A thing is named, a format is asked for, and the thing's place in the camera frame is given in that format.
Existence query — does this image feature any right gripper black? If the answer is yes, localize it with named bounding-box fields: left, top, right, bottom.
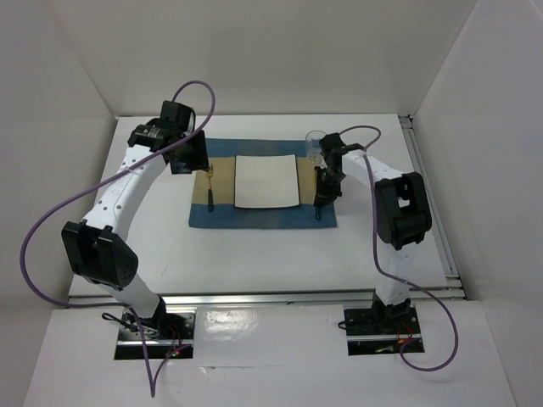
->
left=315, top=165, right=345, bottom=207

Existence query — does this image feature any clear plastic cup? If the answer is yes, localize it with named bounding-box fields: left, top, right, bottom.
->
left=305, top=130, right=326, bottom=166

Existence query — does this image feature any square white plate dark rim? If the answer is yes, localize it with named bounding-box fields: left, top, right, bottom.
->
left=234, top=154, right=300, bottom=209

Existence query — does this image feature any gold fork green handle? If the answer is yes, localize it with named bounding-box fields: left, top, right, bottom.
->
left=205, top=164, right=215, bottom=212

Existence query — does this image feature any blue beige white cloth placemat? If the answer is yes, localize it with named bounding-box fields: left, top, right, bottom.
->
left=188, top=138, right=337, bottom=230

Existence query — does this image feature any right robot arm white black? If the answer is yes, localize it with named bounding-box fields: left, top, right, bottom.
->
left=314, top=132, right=432, bottom=333

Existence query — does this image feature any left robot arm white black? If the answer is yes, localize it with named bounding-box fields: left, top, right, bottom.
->
left=61, top=101, right=209, bottom=338

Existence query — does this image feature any right side aluminium rail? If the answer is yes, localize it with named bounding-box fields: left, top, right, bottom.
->
left=398, top=114, right=463, bottom=289

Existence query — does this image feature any aluminium rail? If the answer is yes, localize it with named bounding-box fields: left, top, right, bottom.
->
left=398, top=114, right=463, bottom=289
left=69, top=287, right=467, bottom=306

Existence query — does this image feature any front aluminium rail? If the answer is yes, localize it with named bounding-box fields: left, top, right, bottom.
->
left=69, top=287, right=467, bottom=306

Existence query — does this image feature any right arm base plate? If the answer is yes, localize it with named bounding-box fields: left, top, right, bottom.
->
left=337, top=307, right=425, bottom=356

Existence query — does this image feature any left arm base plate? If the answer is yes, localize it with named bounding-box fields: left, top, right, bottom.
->
left=102, top=310, right=196, bottom=360

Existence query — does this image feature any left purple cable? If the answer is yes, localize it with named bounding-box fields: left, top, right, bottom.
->
left=20, top=80, right=216, bottom=399

